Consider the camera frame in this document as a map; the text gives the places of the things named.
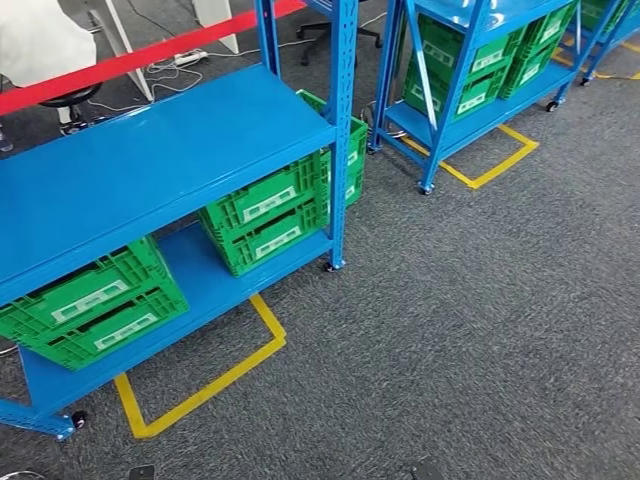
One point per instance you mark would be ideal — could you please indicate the red barrier belt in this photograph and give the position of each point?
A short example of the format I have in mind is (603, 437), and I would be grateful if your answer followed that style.
(125, 63)

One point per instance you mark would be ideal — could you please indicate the white power strip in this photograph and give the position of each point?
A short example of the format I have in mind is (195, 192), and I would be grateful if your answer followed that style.
(190, 58)

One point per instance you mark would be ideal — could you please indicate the black round stool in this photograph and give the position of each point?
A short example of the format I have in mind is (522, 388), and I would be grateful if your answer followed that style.
(70, 96)

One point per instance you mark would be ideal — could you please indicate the black office chair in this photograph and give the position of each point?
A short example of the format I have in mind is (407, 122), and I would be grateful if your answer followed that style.
(312, 28)

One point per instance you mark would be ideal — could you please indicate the white desk with panel legs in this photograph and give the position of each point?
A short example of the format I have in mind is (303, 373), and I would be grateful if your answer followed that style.
(112, 26)

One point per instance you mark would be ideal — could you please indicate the blue metal shelf rack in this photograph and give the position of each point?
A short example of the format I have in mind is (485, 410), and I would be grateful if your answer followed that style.
(602, 43)
(389, 66)
(150, 166)

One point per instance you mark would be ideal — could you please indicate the person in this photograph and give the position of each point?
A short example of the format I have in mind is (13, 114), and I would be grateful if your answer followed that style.
(40, 40)

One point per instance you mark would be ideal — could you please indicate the yellow tape square outline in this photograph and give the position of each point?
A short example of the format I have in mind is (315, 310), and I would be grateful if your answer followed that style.
(562, 60)
(500, 167)

